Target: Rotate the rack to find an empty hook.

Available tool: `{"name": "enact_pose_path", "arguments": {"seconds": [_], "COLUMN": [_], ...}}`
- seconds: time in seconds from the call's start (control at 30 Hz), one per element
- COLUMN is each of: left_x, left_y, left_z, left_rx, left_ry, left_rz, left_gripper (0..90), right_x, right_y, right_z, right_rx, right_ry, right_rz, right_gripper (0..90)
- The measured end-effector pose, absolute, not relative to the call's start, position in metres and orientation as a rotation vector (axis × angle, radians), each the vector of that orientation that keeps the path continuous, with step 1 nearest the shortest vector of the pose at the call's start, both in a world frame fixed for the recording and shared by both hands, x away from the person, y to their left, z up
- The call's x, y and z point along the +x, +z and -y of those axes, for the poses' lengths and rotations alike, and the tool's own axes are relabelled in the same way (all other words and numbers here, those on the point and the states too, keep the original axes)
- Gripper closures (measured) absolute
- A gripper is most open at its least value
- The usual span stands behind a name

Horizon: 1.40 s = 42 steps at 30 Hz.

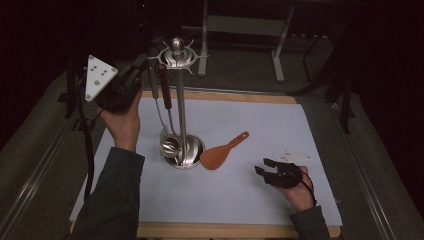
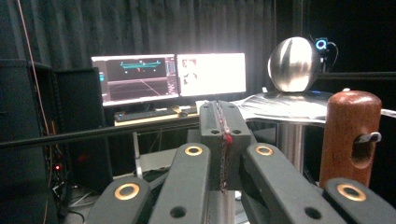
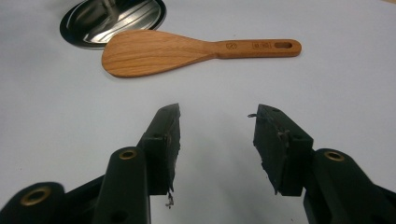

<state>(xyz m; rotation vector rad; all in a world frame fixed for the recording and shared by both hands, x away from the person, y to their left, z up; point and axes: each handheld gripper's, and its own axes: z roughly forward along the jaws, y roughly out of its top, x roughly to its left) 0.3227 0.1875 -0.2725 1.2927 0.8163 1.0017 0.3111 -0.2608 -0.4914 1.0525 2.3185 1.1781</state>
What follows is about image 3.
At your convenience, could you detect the white table mat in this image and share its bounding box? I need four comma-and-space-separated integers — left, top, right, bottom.
0, 0, 396, 224

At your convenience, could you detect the wooden rice paddle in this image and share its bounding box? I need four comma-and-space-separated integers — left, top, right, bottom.
101, 29, 303, 78

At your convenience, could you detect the steel utensil rack with hooks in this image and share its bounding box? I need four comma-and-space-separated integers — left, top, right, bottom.
59, 0, 167, 50

